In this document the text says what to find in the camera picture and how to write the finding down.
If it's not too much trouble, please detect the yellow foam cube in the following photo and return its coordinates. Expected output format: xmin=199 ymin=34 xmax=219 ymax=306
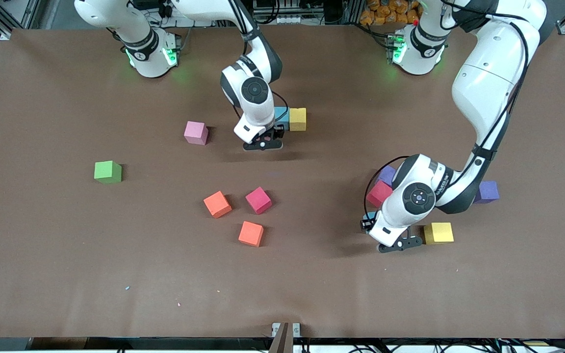
xmin=423 ymin=222 xmax=455 ymax=245
xmin=289 ymin=107 xmax=308 ymax=132

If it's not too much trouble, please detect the orange foam cube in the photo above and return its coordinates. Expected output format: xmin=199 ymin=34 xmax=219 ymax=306
xmin=238 ymin=221 xmax=265 ymax=248
xmin=203 ymin=191 xmax=233 ymax=219

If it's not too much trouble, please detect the red foam cube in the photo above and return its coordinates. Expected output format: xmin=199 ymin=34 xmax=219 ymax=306
xmin=245 ymin=186 xmax=273 ymax=215
xmin=366 ymin=180 xmax=393 ymax=208

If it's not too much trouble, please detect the purple foam cube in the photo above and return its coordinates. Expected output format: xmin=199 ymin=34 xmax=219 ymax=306
xmin=378 ymin=165 xmax=398 ymax=187
xmin=474 ymin=181 xmax=500 ymax=204

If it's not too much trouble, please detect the pink foam cube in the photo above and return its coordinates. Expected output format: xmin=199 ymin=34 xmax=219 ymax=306
xmin=184 ymin=121 xmax=209 ymax=146

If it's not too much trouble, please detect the orange fruit pile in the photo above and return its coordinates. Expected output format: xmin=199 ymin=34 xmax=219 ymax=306
xmin=360 ymin=0 xmax=420 ymax=26

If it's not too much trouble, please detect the green foam cube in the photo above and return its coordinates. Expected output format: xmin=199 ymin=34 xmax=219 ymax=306
xmin=94 ymin=160 xmax=123 ymax=185

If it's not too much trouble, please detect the metal table edge bracket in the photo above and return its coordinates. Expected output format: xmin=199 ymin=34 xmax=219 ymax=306
xmin=271 ymin=322 xmax=301 ymax=338

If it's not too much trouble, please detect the black cable bundle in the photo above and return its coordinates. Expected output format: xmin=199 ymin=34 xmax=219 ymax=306
xmin=351 ymin=337 xmax=565 ymax=353

